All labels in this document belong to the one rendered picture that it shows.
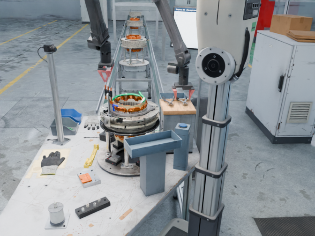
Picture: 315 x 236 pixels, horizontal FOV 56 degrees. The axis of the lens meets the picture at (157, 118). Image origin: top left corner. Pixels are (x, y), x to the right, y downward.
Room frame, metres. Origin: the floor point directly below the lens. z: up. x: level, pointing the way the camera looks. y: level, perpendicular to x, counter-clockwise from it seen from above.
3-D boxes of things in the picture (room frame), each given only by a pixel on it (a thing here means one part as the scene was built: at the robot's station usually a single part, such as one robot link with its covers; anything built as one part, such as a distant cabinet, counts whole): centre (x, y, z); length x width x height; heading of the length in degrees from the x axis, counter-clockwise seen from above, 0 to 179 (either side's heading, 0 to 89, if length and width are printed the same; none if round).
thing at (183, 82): (1.66, -0.15, 1.20); 0.10 x 0.07 x 0.07; 97
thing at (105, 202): (1.04, 0.28, 0.79); 0.15 x 0.05 x 0.02; 127
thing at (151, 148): (1.19, 0.02, 0.92); 0.25 x 0.11 x 0.28; 115
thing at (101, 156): (1.48, 0.15, 0.80); 0.39 x 0.39 x 0.01
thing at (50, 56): (1.65, 0.62, 1.07); 0.03 x 0.03 x 0.57; 69
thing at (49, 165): (1.40, 0.59, 0.79); 0.24 x 0.13 x 0.02; 4
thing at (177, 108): (1.63, -0.11, 1.05); 0.20 x 0.19 x 0.02; 7
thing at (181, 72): (1.66, -0.14, 1.27); 0.07 x 0.06 x 0.07; 57
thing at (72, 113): (1.96, 0.64, 0.82); 0.16 x 0.14 x 0.07; 96
